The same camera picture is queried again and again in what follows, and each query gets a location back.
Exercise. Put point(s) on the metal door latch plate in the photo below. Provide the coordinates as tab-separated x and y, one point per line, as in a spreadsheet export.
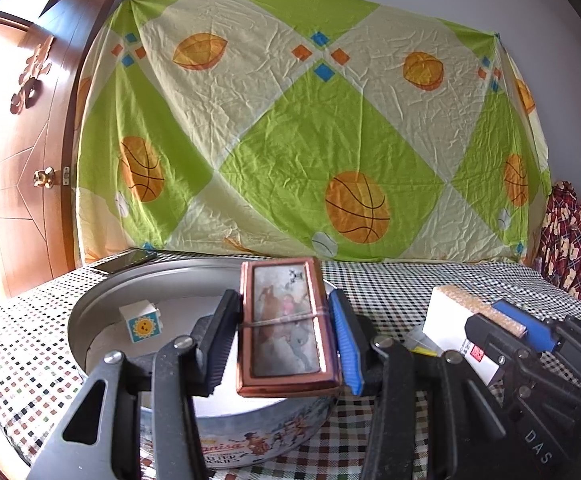
65	173

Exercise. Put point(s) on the round metal cookie tin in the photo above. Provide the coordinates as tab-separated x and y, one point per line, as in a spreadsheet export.
120	285

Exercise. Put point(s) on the white box with glitter edge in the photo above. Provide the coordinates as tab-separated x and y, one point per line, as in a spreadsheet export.
450	320

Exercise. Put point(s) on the red patterned cloth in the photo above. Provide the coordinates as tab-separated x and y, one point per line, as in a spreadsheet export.
575	240

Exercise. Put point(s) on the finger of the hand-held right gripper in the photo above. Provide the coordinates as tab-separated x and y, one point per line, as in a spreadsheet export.
485	332
525	325

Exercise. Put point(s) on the dark door ornament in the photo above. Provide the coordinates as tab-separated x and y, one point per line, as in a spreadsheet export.
30	75

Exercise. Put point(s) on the brown wooden door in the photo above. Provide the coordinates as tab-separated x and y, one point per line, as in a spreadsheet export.
25	210

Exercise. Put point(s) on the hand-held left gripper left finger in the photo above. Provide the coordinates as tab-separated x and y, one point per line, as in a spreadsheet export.
223	340

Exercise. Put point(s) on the black smartphone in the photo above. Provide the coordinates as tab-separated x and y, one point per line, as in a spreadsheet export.
125	261

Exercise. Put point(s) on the brass door knob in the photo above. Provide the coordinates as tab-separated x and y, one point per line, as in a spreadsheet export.
44	177

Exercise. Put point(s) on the green ball-print bed sheet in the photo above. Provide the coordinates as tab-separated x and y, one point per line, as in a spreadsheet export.
295	135

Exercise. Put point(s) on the checkered tablecloth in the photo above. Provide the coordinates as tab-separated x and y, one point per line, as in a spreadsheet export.
395	280

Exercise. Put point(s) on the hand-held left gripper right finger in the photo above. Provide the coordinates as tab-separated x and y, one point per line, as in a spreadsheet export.
348	345

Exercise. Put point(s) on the white sticker toy block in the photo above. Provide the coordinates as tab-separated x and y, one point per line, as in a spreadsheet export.
143	322

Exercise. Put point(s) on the copper framed picture case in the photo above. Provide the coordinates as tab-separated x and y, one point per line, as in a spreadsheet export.
285	320

